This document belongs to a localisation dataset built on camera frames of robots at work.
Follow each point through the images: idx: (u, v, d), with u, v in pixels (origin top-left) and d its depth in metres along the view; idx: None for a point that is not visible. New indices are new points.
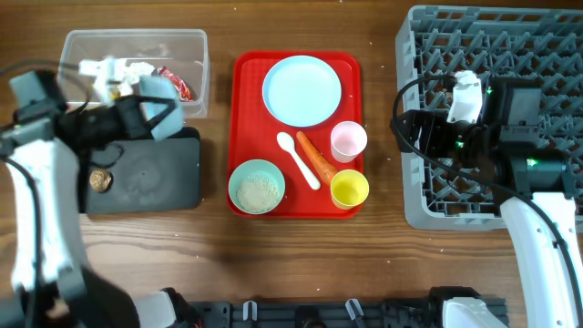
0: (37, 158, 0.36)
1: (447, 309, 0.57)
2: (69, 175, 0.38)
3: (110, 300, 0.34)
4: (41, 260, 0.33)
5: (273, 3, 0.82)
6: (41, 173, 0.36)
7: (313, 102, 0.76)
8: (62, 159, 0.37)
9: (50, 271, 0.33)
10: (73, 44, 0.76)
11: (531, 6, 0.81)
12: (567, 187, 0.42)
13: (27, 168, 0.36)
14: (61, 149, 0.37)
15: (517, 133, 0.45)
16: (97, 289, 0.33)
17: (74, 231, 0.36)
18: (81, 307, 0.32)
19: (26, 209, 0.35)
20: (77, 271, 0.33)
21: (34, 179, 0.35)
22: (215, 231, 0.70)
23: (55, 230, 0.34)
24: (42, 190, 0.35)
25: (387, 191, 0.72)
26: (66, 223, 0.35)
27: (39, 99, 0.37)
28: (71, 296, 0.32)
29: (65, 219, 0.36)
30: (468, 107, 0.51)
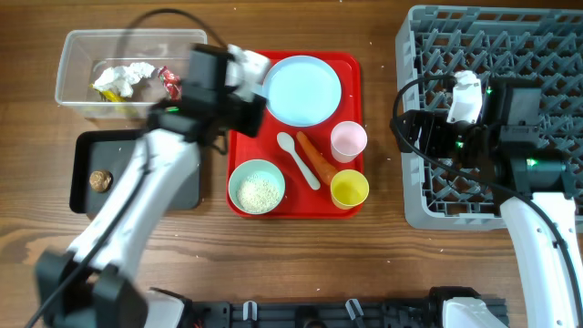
0: (167, 153, 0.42)
1: (447, 310, 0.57)
2: (170, 188, 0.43)
3: (131, 313, 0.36)
4: (109, 233, 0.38)
5: (273, 3, 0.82)
6: (156, 167, 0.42)
7: (313, 102, 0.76)
8: (179, 166, 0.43)
9: (111, 242, 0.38)
10: (73, 44, 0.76)
11: (531, 6, 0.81)
12: (567, 187, 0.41)
13: (153, 157, 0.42)
14: (187, 153, 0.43)
15: (517, 133, 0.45)
16: (129, 302, 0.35)
17: (138, 247, 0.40)
18: (111, 312, 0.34)
19: (130, 189, 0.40)
20: (123, 256, 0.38)
21: (150, 168, 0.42)
22: (215, 230, 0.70)
23: (131, 224, 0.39)
24: (149, 179, 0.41)
25: (387, 191, 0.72)
26: (141, 230, 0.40)
27: (203, 87, 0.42)
28: (103, 299, 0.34)
29: (142, 228, 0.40)
30: (468, 107, 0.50)
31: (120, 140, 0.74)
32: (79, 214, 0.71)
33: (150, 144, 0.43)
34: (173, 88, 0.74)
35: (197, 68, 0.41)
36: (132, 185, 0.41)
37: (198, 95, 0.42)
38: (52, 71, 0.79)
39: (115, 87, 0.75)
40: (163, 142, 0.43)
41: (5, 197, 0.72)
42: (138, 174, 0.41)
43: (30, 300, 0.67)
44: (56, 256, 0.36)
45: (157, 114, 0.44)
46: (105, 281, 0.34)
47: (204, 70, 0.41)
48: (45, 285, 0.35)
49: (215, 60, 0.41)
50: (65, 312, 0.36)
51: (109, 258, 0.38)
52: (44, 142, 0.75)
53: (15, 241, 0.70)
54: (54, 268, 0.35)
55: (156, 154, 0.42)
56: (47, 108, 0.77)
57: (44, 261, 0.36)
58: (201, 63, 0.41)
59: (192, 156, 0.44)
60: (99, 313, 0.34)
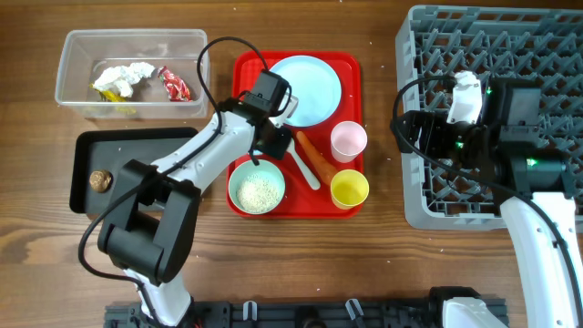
0: (236, 123, 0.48)
1: (447, 309, 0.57)
2: (228, 156, 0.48)
3: (186, 238, 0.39)
4: (188, 160, 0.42)
5: (273, 3, 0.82)
6: (229, 130, 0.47)
7: (313, 102, 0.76)
8: (240, 140, 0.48)
9: (188, 168, 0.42)
10: (73, 44, 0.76)
11: (530, 6, 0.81)
12: (567, 186, 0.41)
13: (224, 124, 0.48)
14: (248, 134, 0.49)
15: (517, 133, 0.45)
16: (189, 222, 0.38)
17: (201, 185, 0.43)
18: (177, 222, 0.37)
19: (205, 139, 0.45)
20: (195, 179, 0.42)
21: (219, 131, 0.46)
22: (216, 230, 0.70)
23: (201, 162, 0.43)
24: (219, 139, 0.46)
25: (387, 190, 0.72)
26: (207, 173, 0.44)
27: (264, 98, 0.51)
28: (174, 209, 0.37)
29: (209, 170, 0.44)
30: (468, 107, 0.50)
31: (120, 140, 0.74)
32: (79, 214, 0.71)
33: (223, 118, 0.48)
34: (173, 88, 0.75)
35: (263, 83, 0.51)
36: (204, 138, 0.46)
37: (258, 103, 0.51)
38: (52, 71, 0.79)
39: (115, 87, 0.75)
40: (232, 118, 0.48)
41: (5, 197, 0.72)
42: (209, 133, 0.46)
43: (30, 301, 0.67)
44: (139, 166, 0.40)
45: (227, 102, 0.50)
46: (179, 191, 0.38)
47: (268, 86, 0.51)
48: (120, 189, 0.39)
49: (279, 81, 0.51)
50: (126, 222, 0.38)
51: (184, 176, 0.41)
52: (44, 142, 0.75)
53: (15, 241, 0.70)
54: (135, 173, 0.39)
55: (229, 122, 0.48)
56: (47, 108, 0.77)
57: (127, 168, 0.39)
58: (268, 81, 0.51)
59: (250, 136, 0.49)
60: (163, 226, 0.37)
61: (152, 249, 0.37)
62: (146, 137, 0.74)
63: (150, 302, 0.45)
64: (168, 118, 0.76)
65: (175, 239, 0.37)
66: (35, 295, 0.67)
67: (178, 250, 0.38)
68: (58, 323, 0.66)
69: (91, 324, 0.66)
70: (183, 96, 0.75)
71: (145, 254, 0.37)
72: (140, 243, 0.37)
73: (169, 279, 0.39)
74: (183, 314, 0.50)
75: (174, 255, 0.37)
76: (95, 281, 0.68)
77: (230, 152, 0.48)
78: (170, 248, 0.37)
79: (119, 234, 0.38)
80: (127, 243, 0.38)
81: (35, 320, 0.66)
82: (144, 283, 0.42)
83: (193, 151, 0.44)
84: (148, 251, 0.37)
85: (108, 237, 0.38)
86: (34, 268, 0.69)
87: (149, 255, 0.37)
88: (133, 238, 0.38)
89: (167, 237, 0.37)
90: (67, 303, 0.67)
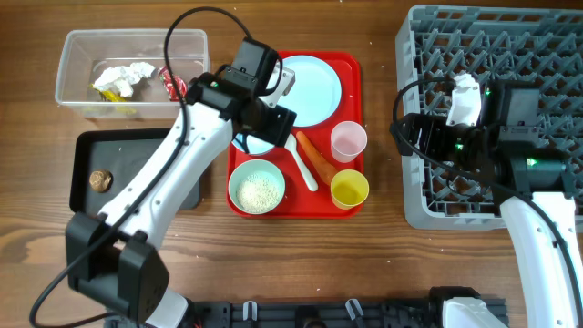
0: (204, 127, 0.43)
1: (447, 309, 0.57)
2: (201, 163, 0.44)
3: (153, 281, 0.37)
4: (140, 202, 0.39)
5: (273, 4, 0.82)
6: (192, 141, 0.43)
7: (313, 103, 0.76)
8: (212, 144, 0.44)
9: (140, 212, 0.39)
10: (73, 44, 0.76)
11: (530, 6, 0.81)
12: (567, 187, 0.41)
13: (189, 129, 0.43)
14: (222, 135, 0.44)
15: (516, 133, 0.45)
16: (152, 268, 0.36)
17: (163, 224, 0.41)
18: (135, 281, 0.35)
19: (166, 162, 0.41)
20: (152, 223, 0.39)
21: (185, 141, 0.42)
22: (215, 231, 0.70)
23: (162, 195, 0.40)
24: (184, 154, 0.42)
25: (387, 191, 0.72)
26: (170, 203, 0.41)
27: (248, 71, 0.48)
28: (127, 268, 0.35)
29: (172, 199, 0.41)
30: (467, 108, 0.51)
31: (120, 140, 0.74)
32: None
33: (189, 123, 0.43)
34: (173, 89, 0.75)
35: (243, 56, 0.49)
36: (166, 157, 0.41)
37: (240, 78, 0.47)
38: (52, 71, 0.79)
39: (115, 87, 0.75)
40: (201, 117, 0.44)
41: (5, 197, 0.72)
42: (172, 146, 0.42)
43: (30, 300, 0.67)
44: (89, 220, 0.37)
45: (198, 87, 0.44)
46: (130, 251, 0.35)
47: (251, 57, 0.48)
48: (74, 247, 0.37)
49: (262, 52, 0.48)
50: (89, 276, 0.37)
51: (138, 227, 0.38)
52: (44, 142, 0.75)
53: (15, 241, 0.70)
54: (84, 230, 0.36)
55: (196, 128, 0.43)
56: (47, 108, 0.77)
57: (72, 224, 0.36)
58: (251, 53, 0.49)
59: (226, 131, 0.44)
60: (121, 282, 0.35)
61: (119, 301, 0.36)
62: (147, 137, 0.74)
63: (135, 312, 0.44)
64: (168, 118, 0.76)
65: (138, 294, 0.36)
66: (35, 295, 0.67)
67: (147, 295, 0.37)
68: (58, 322, 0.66)
69: (91, 324, 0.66)
70: None
71: (115, 305, 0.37)
72: (108, 296, 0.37)
73: (148, 315, 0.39)
74: (178, 320, 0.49)
75: (143, 302, 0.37)
76: None
77: (203, 158, 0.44)
78: (137, 302, 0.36)
79: (86, 285, 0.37)
80: (95, 294, 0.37)
81: None
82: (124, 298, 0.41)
83: (149, 184, 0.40)
84: (117, 302, 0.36)
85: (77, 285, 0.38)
86: (34, 268, 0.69)
87: (119, 306, 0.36)
88: (100, 289, 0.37)
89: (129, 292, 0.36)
90: (67, 303, 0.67)
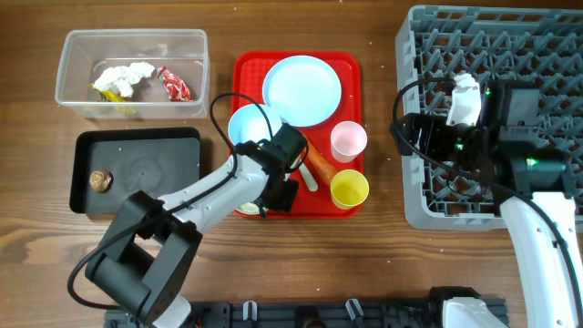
0: (250, 169, 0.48)
1: (447, 310, 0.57)
2: (239, 199, 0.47)
3: (177, 280, 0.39)
4: (195, 200, 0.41)
5: (273, 4, 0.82)
6: (240, 175, 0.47)
7: (312, 103, 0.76)
8: (252, 187, 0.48)
9: (194, 208, 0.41)
10: (73, 44, 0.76)
11: (530, 6, 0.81)
12: (567, 187, 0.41)
13: (240, 169, 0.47)
14: (260, 181, 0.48)
15: (517, 133, 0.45)
16: (182, 265, 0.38)
17: (205, 227, 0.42)
18: (168, 267, 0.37)
19: (217, 182, 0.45)
20: (200, 221, 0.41)
21: (234, 174, 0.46)
22: (215, 231, 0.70)
23: (210, 202, 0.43)
24: (232, 182, 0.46)
25: (387, 190, 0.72)
26: (213, 216, 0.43)
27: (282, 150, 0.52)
28: (173, 250, 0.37)
29: (216, 212, 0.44)
30: (467, 108, 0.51)
31: (120, 140, 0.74)
32: (79, 214, 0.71)
33: (240, 162, 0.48)
34: (173, 88, 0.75)
35: (285, 138, 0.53)
36: (218, 180, 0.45)
37: (276, 153, 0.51)
38: (52, 71, 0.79)
39: (115, 87, 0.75)
40: (247, 164, 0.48)
41: (5, 197, 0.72)
42: (223, 175, 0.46)
43: (30, 301, 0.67)
44: (145, 199, 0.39)
45: (248, 146, 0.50)
46: (179, 235, 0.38)
47: (290, 140, 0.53)
48: (122, 221, 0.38)
49: (299, 138, 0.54)
50: (118, 256, 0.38)
51: (189, 217, 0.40)
52: (44, 142, 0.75)
53: (15, 240, 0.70)
54: (138, 208, 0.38)
55: (245, 167, 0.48)
56: (47, 108, 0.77)
57: (131, 199, 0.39)
58: (289, 138, 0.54)
59: (263, 183, 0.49)
60: (155, 267, 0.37)
61: (139, 287, 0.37)
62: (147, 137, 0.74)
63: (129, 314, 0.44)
64: (167, 118, 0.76)
65: (164, 284, 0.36)
66: (35, 294, 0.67)
67: (166, 293, 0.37)
68: (58, 322, 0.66)
69: (91, 324, 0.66)
70: (183, 96, 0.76)
71: (132, 291, 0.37)
72: (129, 278, 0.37)
73: (152, 319, 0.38)
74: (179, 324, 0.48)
75: (159, 298, 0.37)
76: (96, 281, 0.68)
77: (241, 195, 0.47)
78: (158, 292, 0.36)
79: (108, 265, 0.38)
80: (116, 275, 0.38)
81: (35, 319, 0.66)
82: None
83: (203, 192, 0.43)
84: (136, 287, 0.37)
85: (98, 265, 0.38)
86: (34, 268, 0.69)
87: (135, 294, 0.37)
88: (123, 271, 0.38)
89: (157, 280, 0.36)
90: (67, 303, 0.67)
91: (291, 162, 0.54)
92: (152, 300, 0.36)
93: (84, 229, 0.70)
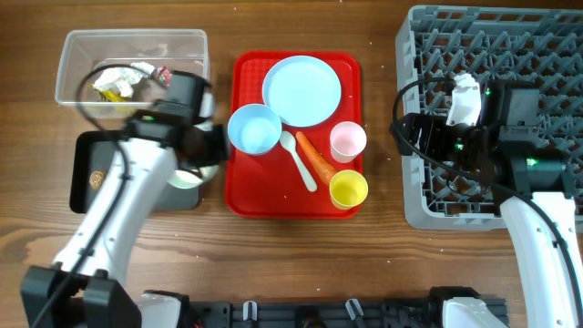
0: (146, 160, 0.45)
1: (447, 310, 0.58)
2: (147, 199, 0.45)
3: (124, 313, 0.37)
4: (95, 242, 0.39)
5: (273, 4, 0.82)
6: (133, 173, 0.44)
7: (312, 103, 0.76)
8: (156, 175, 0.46)
9: (96, 253, 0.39)
10: (73, 44, 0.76)
11: (530, 6, 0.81)
12: (567, 187, 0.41)
13: (131, 164, 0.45)
14: (164, 158, 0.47)
15: (517, 133, 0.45)
16: (120, 306, 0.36)
17: (122, 259, 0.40)
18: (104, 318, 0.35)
19: (109, 203, 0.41)
20: (111, 258, 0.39)
21: (127, 176, 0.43)
22: (215, 231, 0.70)
23: (114, 230, 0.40)
24: (128, 188, 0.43)
25: (387, 191, 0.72)
26: (125, 238, 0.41)
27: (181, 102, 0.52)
28: (99, 309, 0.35)
29: (127, 234, 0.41)
30: (467, 109, 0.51)
31: None
32: (79, 214, 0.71)
33: (127, 154, 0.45)
34: None
35: (178, 87, 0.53)
36: (112, 195, 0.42)
37: (169, 111, 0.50)
38: (52, 71, 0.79)
39: (115, 87, 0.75)
40: (138, 151, 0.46)
41: (5, 197, 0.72)
42: (116, 182, 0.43)
43: None
44: (43, 273, 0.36)
45: (131, 127, 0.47)
46: (93, 289, 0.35)
47: (182, 89, 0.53)
48: (34, 303, 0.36)
49: (194, 81, 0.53)
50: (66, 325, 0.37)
51: (95, 266, 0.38)
52: (44, 142, 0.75)
53: (15, 241, 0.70)
54: (38, 289, 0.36)
55: (135, 158, 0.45)
56: (47, 108, 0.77)
57: (24, 283, 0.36)
58: (181, 84, 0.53)
59: (169, 157, 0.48)
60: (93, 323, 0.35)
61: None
62: None
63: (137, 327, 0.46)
64: None
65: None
66: None
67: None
68: None
69: None
70: None
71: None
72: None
73: None
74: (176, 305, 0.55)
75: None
76: None
77: (150, 190, 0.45)
78: None
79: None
80: None
81: None
82: None
83: (102, 220, 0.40)
84: None
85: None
86: None
87: None
88: None
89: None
90: None
91: (197, 110, 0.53)
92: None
93: None
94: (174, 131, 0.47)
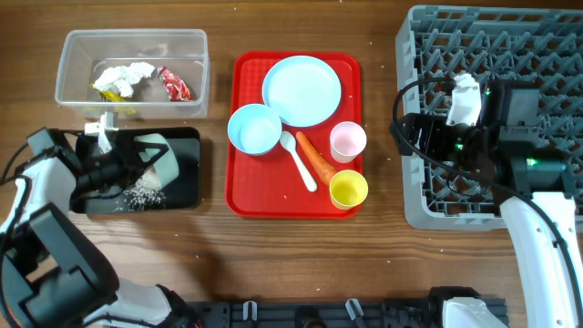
0: (38, 169, 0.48)
1: (447, 309, 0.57)
2: (60, 186, 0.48)
3: (83, 239, 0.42)
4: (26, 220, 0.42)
5: (273, 4, 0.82)
6: (35, 174, 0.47)
7: (311, 103, 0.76)
8: (58, 170, 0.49)
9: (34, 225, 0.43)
10: (73, 44, 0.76)
11: (530, 6, 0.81)
12: (567, 187, 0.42)
13: (29, 175, 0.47)
14: (60, 163, 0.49)
15: (517, 133, 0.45)
16: (72, 228, 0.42)
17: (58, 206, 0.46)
18: (61, 235, 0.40)
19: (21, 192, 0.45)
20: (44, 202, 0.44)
21: (28, 178, 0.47)
22: (215, 230, 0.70)
23: (38, 193, 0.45)
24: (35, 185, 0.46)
25: (387, 191, 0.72)
26: (49, 196, 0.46)
27: (46, 144, 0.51)
28: (47, 228, 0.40)
29: (50, 194, 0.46)
30: (467, 108, 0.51)
31: None
32: (79, 214, 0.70)
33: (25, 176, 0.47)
34: (173, 88, 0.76)
35: (39, 140, 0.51)
36: (19, 199, 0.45)
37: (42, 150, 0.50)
38: (52, 71, 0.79)
39: (115, 87, 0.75)
40: (35, 168, 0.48)
41: (5, 197, 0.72)
42: (21, 185, 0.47)
43: None
44: None
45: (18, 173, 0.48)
46: (35, 217, 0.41)
47: (44, 138, 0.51)
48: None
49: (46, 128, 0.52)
50: (35, 296, 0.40)
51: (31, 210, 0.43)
52: None
53: None
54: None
55: (32, 169, 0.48)
56: (47, 108, 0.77)
57: None
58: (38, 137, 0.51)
59: (63, 164, 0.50)
60: (54, 250, 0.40)
61: (76, 277, 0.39)
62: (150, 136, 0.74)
63: (133, 316, 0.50)
64: (168, 118, 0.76)
65: (82, 253, 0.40)
66: None
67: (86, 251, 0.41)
68: None
69: None
70: (183, 96, 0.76)
71: (71, 283, 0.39)
72: (58, 284, 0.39)
73: (110, 280, 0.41)
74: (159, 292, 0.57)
75: (92, 263, 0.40)
76: None
77: (60, 177, 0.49)
78: (80, 258, 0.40)
79: (35, 302, 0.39)
80: (46, 297, 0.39)
81: None
82: (109, 311, 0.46)
83: (24, 210, 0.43)
84: (74, 279, 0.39)
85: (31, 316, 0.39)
86: None
87: (73, 281, 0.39)
88: (56, 283, 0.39)
89: (70, 255, 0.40)
90: None
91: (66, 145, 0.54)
92: (87, 266, 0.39)
93: (83, 229, 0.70)
94: (63, 166, 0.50)
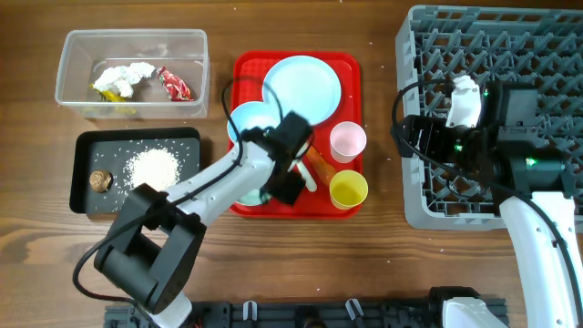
0: None
1: (447, 309, 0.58)
2: (242, 189, 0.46)
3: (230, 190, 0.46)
4: (198, 191, 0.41)
5: (272, 4, 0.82)
6: None
7: (313, 103, 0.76)
8: (252, 178, 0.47)
9: (199, 199, 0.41)
10: (73, 44, 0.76)
11: (530, 6, 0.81)
12: (567, 186, 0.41)
13: None
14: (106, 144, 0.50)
15: (516, 133, 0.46)
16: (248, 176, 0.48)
17: (224, 203, 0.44)
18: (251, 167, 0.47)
19: (220, 171, 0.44)
20: (223, 189, 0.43)
21: None
22: (215, 230, 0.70)
23: (217, 192, 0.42)
24: (238, 171, 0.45)
25: (387, 191, 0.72)
26: (226, 199, 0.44)
27: (288, 138, 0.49)
28: (256, 149, 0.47)
29: (227, 198, 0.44)
30: (467, 110, 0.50)
31: (120, 140, 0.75)
32: (79, 214, 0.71)
33: (245, 148, 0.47)
34: (173, 88, 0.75)
35: (292, 122, 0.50)
36: (221, 170, 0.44)
37: (282, 139, 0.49)
38: (52, 71, 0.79)
39: (115, 87, 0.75)
40: (253, 149, 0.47)
41: (5, 197, 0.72)
42: (228, 163, 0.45)
43: (29, 300, 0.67)
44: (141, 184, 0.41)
45: (253, 132, 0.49)
46: (274, 157, 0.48)
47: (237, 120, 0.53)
48: (127, 214, 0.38)
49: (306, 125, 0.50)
50: (126, 247, 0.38)
51: (193, 209, 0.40)
52: (44, 142, 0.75)
53: (15, 241, 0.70)
54: (144, 199, 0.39)
55: None
56: (47, 108, 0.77)
57: (137, 193, 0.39)
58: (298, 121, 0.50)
59: None
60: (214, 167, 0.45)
61: (148, 277, 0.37)
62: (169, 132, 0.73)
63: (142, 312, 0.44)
64: (167, 117, 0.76)
65: (170, 272, 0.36)
66: (35, 295, 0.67)
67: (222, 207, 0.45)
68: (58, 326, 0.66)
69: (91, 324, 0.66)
70: (183, 96, 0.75)
71: (142, 284, 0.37)
72: (146, 276, 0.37)
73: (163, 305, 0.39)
74: (181, 322, 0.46)
75: (168, 288, 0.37)
76: (96, 281, 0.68)
77: None
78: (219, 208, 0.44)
79: (117, 257, 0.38)
80: (123, 268, 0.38)
81: (35, 320, 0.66)
82: None
83: (207, 182, 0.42)
84: (139, 285, 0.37)
85: (107, 257, 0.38)
86: (35, 268, 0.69)
87: (142, 286, 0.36)
88: (137, 277, 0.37)
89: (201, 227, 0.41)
90: (66, 303, 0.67)
91: (298, 148, 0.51)
92: (159, 291, 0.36)
93: (83, 229, 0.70)
94: None
